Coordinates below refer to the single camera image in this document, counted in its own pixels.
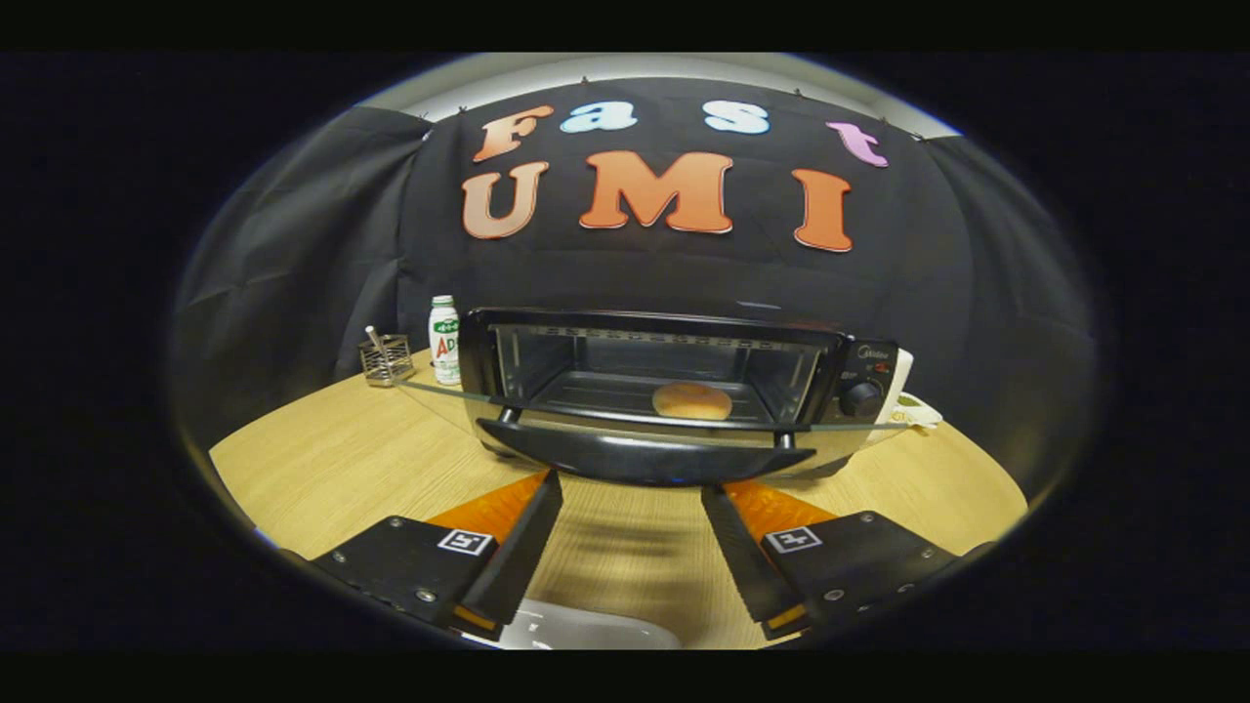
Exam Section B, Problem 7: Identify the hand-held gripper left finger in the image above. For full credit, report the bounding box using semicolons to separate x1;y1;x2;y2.
311;470;564;642

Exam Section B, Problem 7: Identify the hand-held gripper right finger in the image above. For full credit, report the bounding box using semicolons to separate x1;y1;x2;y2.
701;480;997;641

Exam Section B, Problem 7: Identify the black toaster oven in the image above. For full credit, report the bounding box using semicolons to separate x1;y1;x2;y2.
396;308;919;487

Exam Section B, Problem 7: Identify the round bread bun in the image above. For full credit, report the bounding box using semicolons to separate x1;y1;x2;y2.
651;382;733;422

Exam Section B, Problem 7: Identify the white square plate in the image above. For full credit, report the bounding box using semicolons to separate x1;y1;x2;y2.
469;599;683;650

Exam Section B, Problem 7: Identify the white bottle green label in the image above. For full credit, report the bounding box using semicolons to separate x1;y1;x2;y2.
429;296;462;387

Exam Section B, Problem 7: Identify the white divided snack tray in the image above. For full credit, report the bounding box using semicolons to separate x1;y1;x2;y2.
894;393;944;431

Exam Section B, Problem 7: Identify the white countertop appliance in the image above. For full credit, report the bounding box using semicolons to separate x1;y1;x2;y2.
869;349;915;445

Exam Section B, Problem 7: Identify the wire mesh utensil holder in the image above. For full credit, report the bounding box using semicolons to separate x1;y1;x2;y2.
358;326;416;388

